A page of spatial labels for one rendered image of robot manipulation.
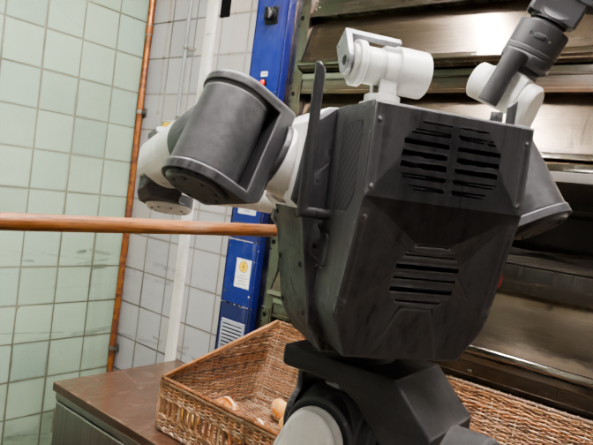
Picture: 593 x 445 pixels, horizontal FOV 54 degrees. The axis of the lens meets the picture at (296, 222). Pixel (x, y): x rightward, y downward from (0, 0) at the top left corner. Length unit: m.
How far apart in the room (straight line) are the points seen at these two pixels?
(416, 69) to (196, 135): 0.32
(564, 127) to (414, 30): 0.55
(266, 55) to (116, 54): 0.76
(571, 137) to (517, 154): 0.92
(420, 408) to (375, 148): 0.33
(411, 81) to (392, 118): 0.22
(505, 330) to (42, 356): 1.81
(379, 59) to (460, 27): 1.00
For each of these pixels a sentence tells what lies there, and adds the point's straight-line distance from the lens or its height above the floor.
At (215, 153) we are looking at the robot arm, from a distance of 0.70.
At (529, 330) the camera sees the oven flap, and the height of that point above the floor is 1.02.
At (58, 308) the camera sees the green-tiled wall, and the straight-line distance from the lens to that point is 2.63.
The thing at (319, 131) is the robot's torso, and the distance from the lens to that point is 0.72.
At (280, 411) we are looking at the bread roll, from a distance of 1.86.
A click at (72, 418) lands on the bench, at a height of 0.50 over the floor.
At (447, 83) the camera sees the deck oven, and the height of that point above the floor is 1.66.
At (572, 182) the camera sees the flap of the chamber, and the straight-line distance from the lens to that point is 1.45.
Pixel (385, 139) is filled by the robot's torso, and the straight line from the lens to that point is 0.62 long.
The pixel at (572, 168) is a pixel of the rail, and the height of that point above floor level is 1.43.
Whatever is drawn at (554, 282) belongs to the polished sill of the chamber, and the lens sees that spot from 1.61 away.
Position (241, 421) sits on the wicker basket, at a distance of 1.53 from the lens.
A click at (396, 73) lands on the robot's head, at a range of 0.84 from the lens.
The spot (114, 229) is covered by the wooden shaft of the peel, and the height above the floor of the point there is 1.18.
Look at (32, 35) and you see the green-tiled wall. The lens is 2.49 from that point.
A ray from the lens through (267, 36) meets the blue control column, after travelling 2.18.
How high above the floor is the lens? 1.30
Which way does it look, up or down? 3 degrees down
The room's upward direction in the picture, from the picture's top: 8 degrees clockwise
